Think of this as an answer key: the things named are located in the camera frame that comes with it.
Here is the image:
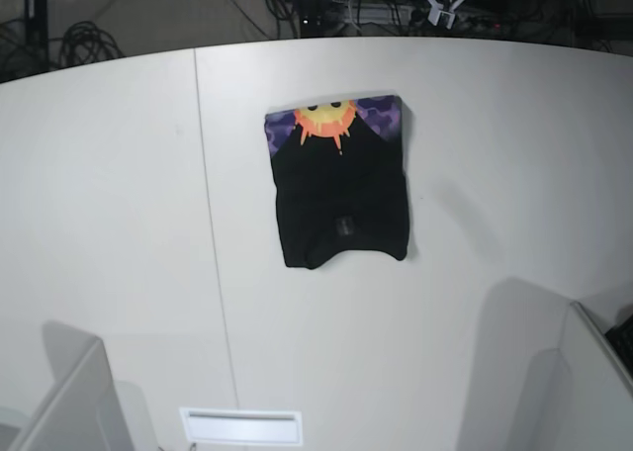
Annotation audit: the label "black T-shirt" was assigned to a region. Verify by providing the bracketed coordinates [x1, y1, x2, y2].
[264, 95, 410, 270]

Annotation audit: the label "white slotted panel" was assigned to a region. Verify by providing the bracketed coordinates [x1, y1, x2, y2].
[179, 407, 304, 447]

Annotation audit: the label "grey partition left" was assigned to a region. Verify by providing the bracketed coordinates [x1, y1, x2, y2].
[1, 321, 159, 450]

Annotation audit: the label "grey partition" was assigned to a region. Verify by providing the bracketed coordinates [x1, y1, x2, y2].
[1, 321, 159, 450]
[528, 303, 632, 451]

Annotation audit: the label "grey partition right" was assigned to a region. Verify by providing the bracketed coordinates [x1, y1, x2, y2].
[528, 303, 632, 451]

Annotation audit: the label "black keyboard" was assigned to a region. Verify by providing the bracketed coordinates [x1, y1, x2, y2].
[605, 316, 633, 375]

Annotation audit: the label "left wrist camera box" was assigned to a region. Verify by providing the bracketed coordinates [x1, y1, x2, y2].
[428, 7, 455, 30]

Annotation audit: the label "coiled black cables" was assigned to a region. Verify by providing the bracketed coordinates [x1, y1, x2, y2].
[58, 21, 125, 69]

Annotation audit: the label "black stand post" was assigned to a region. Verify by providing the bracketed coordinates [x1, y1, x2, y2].
[24, 0, 49, 72]

